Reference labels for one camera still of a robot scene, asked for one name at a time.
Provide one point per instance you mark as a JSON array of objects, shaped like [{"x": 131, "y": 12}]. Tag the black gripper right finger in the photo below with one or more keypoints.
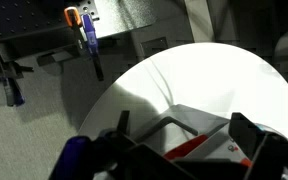
[{"x": 277, "y": 156}]

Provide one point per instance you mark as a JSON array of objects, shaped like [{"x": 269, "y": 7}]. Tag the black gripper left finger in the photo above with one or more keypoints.
[{"x": 140, "y": 163}]

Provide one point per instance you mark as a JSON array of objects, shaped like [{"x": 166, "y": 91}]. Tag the grey toy stove oven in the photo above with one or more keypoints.
[{"x": 187, "y": 116}]

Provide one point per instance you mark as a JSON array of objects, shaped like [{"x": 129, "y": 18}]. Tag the purple orange bar clamp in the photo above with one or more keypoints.
[
  {"x": 90, "y": 36},
  {"x": 12, "y": 90}
]

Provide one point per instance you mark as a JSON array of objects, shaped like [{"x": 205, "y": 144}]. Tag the grey metal sheet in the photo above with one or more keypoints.
[{"x": 124, "y": 16}]

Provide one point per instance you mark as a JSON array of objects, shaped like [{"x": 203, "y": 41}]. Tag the white round pedestal table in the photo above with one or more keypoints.
[{"x": 217, "y": 83}]

